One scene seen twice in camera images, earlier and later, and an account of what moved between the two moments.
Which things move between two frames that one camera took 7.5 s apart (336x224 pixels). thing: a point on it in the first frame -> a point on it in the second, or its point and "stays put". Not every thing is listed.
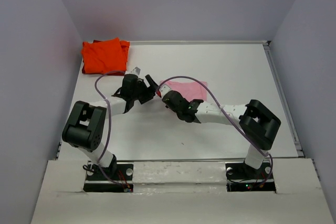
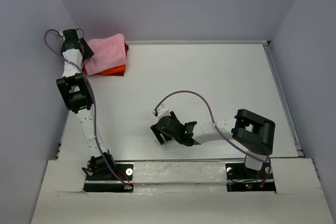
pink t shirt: x=192 y=90 -> x=109 y=52
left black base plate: x=118 y=178 stays put
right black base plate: x=241 y=178 stays put
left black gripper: x=149 y=92 -> x=87 y=51
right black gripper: x=181 y=95 -> x=157 y=133
